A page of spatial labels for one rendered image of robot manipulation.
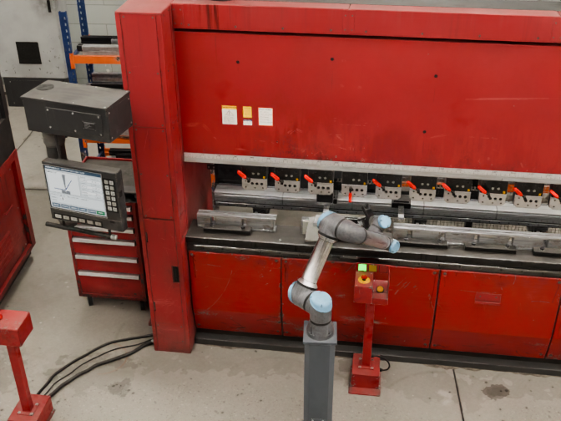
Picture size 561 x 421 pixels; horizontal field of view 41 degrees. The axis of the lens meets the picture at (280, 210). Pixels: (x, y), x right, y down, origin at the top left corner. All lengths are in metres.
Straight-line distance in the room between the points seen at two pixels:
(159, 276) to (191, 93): 1.19
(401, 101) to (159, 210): 1.55
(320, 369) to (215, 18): 1.97
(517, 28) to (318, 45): 1.02
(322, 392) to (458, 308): 1.08
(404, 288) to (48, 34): 5.39
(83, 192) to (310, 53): 1.42
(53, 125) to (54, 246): 2.52
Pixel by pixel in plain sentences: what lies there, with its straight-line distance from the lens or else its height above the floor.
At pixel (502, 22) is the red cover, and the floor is 2.26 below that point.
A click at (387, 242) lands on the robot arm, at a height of 1.13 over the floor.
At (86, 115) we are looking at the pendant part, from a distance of 3.91.
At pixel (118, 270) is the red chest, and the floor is 0.37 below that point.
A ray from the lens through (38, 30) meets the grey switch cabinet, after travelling 8.80.
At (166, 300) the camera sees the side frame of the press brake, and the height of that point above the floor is 0.44.
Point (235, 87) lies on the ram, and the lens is 4.30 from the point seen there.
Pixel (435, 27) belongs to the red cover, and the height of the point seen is 2.22.
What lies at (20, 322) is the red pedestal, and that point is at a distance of 4.37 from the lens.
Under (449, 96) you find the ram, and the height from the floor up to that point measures 1.84.
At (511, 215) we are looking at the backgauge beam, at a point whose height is 0.95.
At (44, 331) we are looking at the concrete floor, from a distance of 5.57.
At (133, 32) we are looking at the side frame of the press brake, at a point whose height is 2.19.
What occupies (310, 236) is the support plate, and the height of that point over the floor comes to 1.00.
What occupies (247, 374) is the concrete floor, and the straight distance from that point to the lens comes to 4.99.
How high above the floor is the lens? 3.42
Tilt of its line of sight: 31 degrees down
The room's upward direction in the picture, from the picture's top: straight up
